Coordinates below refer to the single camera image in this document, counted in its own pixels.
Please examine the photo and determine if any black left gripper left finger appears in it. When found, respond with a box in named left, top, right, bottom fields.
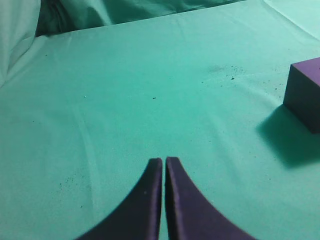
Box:
left=79, top=158, right=163, bottom=240

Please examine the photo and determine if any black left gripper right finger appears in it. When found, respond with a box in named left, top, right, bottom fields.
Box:
left=165, top=157, right=254, bottom=240

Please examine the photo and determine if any dark purple cube block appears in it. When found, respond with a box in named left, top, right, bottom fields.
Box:
left=283, top=57, right=320, bottom=134

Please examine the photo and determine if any green table cloth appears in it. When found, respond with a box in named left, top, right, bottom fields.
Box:
left=0, top=0, right=320, bottom=240

